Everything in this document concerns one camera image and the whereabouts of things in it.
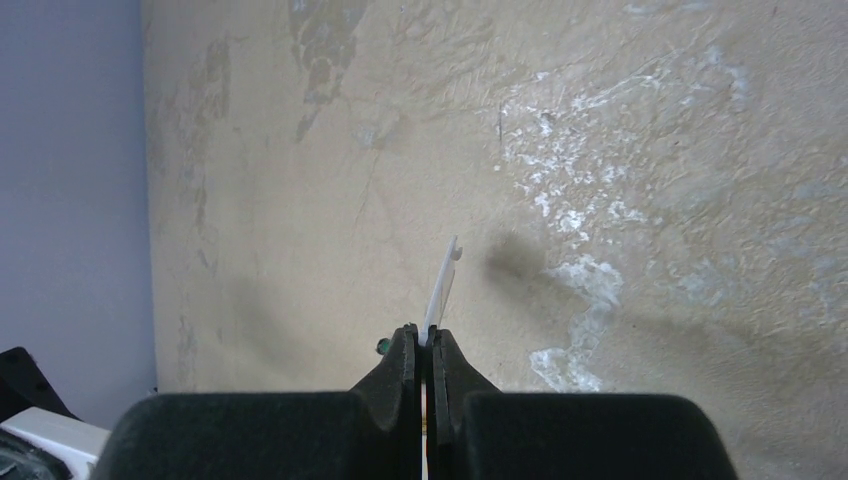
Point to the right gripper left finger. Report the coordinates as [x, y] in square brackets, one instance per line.
[371, 431]

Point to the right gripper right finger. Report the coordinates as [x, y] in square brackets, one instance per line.
[476, 431]

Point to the white battery cover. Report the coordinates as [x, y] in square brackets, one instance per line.
[442, 288]

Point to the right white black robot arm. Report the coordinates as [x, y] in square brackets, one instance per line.
[42, 439]

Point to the green handled screwdriver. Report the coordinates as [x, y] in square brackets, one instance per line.
[383, 346]

